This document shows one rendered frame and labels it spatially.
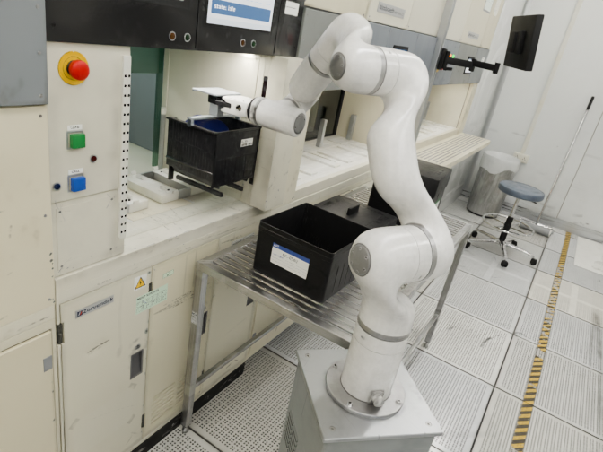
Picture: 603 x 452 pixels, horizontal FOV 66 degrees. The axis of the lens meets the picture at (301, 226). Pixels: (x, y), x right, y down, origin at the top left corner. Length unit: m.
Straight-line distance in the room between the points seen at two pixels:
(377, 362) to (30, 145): 0.84
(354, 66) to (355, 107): 2.10
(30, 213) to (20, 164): 0.11
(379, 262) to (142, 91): 1.56
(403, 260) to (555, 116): 4.61
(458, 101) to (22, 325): 3.81
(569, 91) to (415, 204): 4.51
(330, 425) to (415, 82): 0.74
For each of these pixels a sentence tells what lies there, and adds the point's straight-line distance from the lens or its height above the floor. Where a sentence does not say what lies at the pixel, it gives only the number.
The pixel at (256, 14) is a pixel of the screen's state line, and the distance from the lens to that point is 1.49.
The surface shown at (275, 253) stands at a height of 0.85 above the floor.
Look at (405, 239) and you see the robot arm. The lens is 0.92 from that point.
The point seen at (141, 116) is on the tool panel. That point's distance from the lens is 2.23.
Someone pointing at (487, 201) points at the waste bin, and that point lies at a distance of 5.11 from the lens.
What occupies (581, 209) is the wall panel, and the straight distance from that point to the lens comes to 5.56.
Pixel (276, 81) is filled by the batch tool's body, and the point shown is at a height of 1.33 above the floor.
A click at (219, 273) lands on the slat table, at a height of 0.76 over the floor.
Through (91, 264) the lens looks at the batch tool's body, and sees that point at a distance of 1.30.
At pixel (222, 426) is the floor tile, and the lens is 2.06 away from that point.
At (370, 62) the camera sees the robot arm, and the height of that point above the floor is 1.47.
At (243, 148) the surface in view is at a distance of 1.56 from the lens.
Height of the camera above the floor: 1.53
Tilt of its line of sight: 24 degrees down
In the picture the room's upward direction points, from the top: 11 degrees clockwise
